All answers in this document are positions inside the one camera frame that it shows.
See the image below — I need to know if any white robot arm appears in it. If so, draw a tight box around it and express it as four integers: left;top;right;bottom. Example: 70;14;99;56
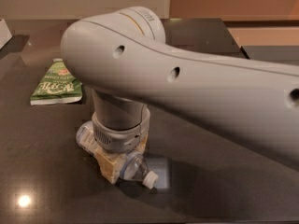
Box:
61;7;299;182

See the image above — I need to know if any white box at edge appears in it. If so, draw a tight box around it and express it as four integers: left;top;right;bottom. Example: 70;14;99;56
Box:
0;19;12;49

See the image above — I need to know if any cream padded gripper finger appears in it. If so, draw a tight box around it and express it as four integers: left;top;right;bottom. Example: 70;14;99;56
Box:
135;134;149;152
94;147;126;184

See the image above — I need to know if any blue plastic water bottle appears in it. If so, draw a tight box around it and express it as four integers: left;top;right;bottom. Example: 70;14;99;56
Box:
76;121;159;189

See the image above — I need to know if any green chip bag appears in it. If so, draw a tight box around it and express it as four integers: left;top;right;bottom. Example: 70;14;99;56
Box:
30;58;83;105

